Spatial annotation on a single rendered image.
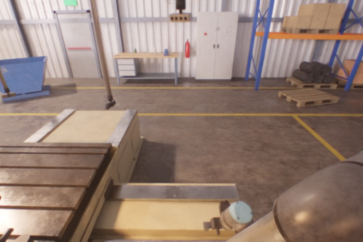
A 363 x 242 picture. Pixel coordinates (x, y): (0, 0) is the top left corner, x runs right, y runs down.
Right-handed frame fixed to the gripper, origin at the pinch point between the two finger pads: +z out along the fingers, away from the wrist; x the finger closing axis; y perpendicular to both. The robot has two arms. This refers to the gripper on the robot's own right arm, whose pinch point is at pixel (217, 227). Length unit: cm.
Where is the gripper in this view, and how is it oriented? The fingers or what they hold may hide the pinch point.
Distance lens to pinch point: 121.3
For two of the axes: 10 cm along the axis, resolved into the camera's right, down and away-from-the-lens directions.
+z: -1.6, 6.2, 7.7
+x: 9.8, 0.4, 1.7
